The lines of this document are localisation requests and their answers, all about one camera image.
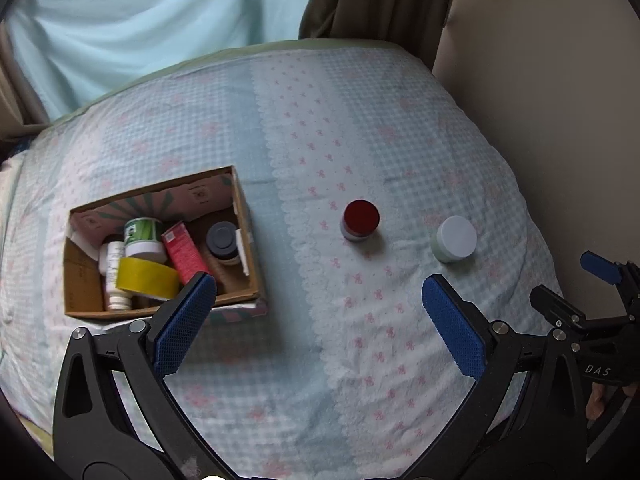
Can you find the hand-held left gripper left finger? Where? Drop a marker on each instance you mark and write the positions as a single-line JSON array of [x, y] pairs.
[[187, 320]]

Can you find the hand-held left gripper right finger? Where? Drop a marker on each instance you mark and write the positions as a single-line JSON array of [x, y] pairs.
[[452, 325]]

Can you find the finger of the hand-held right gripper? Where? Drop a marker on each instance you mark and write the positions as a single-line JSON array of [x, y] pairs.
[[555, 307], [602, 266]]

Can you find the yellow tape roll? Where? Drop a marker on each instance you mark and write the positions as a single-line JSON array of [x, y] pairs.
[[145, 277]]

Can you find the red carton box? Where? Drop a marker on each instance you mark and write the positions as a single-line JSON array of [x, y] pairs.
[[182, 252]]

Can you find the white lid jar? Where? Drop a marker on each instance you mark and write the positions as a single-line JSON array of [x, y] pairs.
[[455, 240]]

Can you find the small dark bottle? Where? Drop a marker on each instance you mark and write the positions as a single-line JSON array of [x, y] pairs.
[[222, 241]]

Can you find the green label jar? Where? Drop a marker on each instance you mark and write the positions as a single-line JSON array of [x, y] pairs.
[[142, 237]]

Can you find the white plastic bottle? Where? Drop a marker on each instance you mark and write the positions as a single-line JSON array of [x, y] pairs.
[[111, 260]]

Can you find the cardboard box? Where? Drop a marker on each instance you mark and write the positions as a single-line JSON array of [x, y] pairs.
[[85, 280]]

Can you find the red lid jar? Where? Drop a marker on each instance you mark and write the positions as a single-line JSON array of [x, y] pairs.
[[361, 217]]

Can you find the person's right hand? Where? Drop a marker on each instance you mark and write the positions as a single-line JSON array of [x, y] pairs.
[[597, 400]]

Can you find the checked floral bed sheet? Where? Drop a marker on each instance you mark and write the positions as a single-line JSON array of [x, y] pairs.
[[350, 135]]

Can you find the green fitted sheet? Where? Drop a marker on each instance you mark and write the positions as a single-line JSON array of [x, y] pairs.
[[150, 72]]

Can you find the brown curtain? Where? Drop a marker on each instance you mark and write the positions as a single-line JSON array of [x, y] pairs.
[[380, 0], [17, 90]]

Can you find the light blue hanging cloth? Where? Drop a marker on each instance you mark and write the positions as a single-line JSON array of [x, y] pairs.
[[150, 25]]

